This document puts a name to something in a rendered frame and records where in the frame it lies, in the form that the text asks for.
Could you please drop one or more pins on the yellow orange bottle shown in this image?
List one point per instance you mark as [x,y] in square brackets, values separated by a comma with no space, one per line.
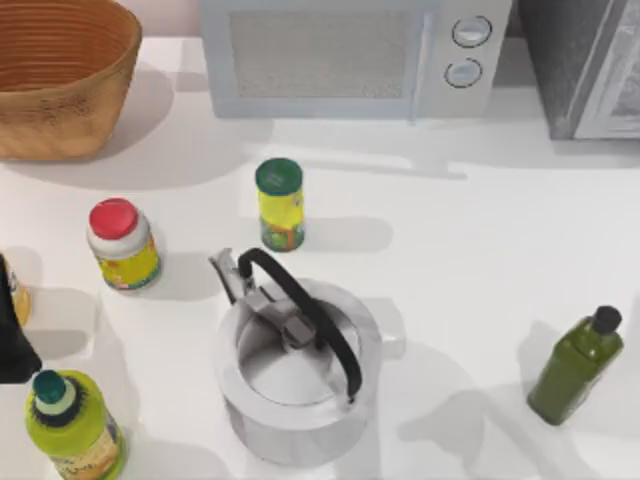
[21,300]

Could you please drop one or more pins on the pale microwave oven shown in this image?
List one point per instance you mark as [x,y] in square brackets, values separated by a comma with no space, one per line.
[320,60]

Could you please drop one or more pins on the microwave knob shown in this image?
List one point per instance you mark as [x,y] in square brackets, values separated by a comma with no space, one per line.
[471,29]
[463,73]

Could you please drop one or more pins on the woven wooden basket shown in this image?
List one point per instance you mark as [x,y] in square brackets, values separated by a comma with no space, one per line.
[60,100]

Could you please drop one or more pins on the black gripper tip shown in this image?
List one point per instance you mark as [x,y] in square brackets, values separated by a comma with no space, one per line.
[12,345]

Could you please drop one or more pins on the red lid yellow jar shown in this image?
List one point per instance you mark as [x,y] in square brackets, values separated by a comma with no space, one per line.
[125,250]

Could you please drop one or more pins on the green lid yellow can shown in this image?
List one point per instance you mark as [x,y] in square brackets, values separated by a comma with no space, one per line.
[281,210]

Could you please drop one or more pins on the dark green bottle black cap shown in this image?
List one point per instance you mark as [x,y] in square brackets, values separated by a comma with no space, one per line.
[575,375]

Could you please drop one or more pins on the lime green bottle teal cap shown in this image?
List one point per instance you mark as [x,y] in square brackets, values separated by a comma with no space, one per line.
[75,435]

